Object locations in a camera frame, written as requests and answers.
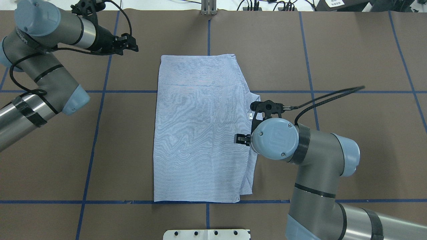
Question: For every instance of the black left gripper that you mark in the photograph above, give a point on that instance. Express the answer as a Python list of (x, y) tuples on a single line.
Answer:
[(104, 38)]

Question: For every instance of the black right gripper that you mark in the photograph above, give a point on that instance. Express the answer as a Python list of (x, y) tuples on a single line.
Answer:
[(243, 139)]

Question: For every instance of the light blue striped shirt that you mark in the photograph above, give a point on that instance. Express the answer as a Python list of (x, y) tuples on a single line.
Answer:
[(202, 102)]

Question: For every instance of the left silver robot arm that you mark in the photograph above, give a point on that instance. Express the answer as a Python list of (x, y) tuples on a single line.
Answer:
[(28, 52)]

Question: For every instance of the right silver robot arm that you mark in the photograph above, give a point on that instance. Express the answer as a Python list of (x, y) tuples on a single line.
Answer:
[(322, 158)]

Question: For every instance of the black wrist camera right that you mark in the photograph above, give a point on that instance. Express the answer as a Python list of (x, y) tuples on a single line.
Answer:
[(268, 108)]

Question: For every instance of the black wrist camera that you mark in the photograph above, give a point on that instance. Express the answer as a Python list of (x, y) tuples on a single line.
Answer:
[(88, 7), (268, 108)]

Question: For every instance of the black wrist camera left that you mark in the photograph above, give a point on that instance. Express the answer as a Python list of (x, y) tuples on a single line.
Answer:
[(88, 7)]

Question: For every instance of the aluminium frame post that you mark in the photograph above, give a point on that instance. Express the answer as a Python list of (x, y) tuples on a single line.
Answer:
[(209, 7)]

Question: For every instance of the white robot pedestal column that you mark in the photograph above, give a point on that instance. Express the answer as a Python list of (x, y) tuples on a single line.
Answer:
[(208, 234)]

